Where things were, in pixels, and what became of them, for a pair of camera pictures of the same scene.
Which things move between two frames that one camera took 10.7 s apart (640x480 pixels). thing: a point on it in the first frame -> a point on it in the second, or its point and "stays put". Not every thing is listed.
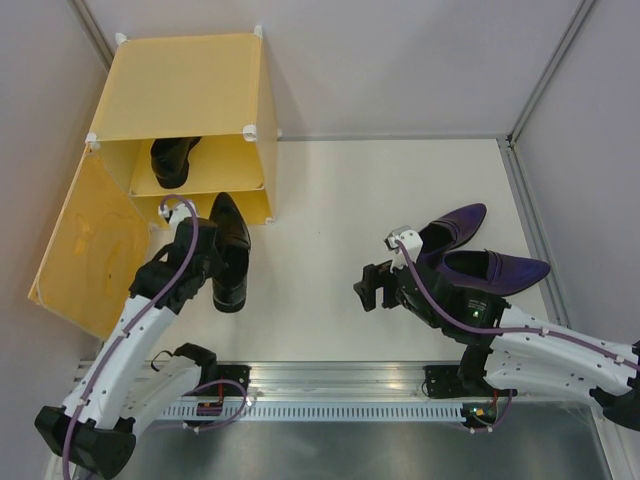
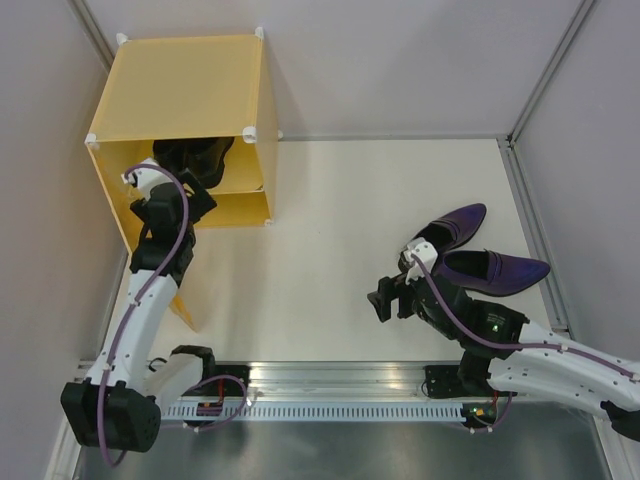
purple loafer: [490, 272] stays put
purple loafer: [447, 232] stays put
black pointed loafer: [230, 284] -> [205, 158]
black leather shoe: [169, 160] stays put
